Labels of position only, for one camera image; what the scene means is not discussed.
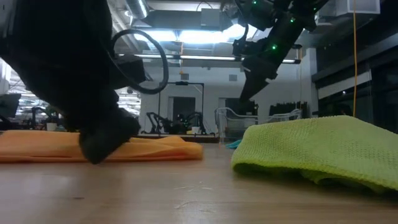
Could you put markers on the white cup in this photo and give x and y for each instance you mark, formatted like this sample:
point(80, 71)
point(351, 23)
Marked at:
point(195, 129)

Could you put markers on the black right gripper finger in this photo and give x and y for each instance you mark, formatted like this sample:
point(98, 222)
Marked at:
point(259, 84)
point(247, 87)

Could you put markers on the potted green plant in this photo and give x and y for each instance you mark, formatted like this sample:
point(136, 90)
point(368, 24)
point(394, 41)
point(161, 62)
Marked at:
point(51, 126)

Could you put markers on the black gantry frame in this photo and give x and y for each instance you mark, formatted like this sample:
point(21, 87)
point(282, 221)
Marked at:
point(182, 83)

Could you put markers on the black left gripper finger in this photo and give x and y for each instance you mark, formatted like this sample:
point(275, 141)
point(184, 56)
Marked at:
point(105, 140)

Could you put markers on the silver ceiling duct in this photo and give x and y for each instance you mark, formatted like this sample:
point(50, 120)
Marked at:
point(138, 7)

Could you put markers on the green microfiber towel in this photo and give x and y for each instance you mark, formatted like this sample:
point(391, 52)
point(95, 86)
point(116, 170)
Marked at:
point(311, 146)

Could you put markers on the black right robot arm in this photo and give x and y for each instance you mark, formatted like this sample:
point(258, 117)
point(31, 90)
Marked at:
point(280, 9)

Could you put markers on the clear plastic bin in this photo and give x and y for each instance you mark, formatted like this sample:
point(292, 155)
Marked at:
point(233, 124)

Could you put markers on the orange microfiber towel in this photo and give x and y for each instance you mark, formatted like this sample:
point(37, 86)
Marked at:
point(155, 149)

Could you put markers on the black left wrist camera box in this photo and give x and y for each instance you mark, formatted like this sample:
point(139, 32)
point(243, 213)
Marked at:
point(130, 71)

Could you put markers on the long light bar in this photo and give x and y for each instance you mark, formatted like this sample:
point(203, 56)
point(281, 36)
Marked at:
point(202, 58)

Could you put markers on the blue microfiber towel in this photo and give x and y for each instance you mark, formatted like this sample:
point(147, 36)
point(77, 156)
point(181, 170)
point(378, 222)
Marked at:
point(234, 144)

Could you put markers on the black monitor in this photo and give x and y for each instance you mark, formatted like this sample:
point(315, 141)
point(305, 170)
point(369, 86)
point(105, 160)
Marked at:
point(9, 105)

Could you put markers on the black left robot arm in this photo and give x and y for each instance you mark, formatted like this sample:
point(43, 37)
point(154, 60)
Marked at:
point(46, 25)

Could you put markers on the black background robot arm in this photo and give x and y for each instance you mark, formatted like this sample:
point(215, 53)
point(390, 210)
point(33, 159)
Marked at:
point(194, 119)
point(155, 121)

